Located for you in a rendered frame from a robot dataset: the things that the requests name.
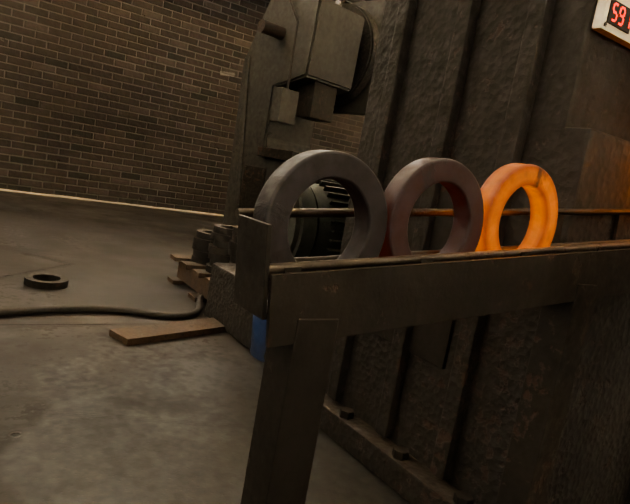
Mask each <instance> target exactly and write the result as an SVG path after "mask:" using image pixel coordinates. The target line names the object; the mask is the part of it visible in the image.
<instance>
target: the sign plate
mask: <svg viewBox="0 0 630 504"><path fill-rule="evenodd" d="M615 3H618V4H619V6H617V5H616V4H615ZM614 4H615V8H614V10H613V7H614ZM622 6H623V7H624V8H625V10H626V13H625V17H623V18H624V21H623V25H621V26H620V25H618V22H619V23H621V24H622V20H623V18H622V17H620V14H619V13H620V9H621V8H622ZM625 10H624V9H622V10H621V15H623V16H624V11H625ZM614 11H616V12H617V15H618V16H617V20H616V21H615V22H613V21H611V20H612V19H614V20H615V18H616V14H615V13H613V12H614ZM629 22H630V0H598V2H597V6H596V11H595V15H594V19H593V24H592V29H593V30H595V31H596V32H598V33H600V34H602V35H604V36H606V37H608V38H610V39H611V40H613V41H615V42H617V43H619V44H621V45H623V46H624V47H626V48H628V49H630V26H629V28H628V25H629Z"/></svg>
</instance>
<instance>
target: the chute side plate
mask: <svg viewBox="0 0 630 504"><path fill-rule="evenodd" d="M578 284H589V285H597V290H596V294H595V298H600V297H606V296H613V295H619V294H626V293H630V248H628V249H614V250H600V251H586V252H572V253H558V254H544V255H530V256H516V257H502V258H488V259H474V260H460V261H446V262H432V263H418V264H404V265H390V266H376V267H362V268H348V269H334V270H320V271H306V272H292V273H278V274H270V280H269V295H268V311H267V326H266V342H265V347H267V348H272V347H278V346H285V345H291V344H293V343H294V338H295V332H296V326H297V321H298V319H339V323H338V328H337V334H336V338H337V337H344V336H350V335H357V334H363V333H370V332H377V331H383V330H390V329H396V328H403V327H409V326H416V325H423V324H429V323H436V322H442V321H449V320H455V319H462V318H468V317H475V316H482V315H488V314H495V313H501V312H508V311H514V310H521V309H528V308H534V307H541V306H547V305H554V304H560V303H567V302H573V301H574V300H575V295H576V291H577V287H578Z"/></svg>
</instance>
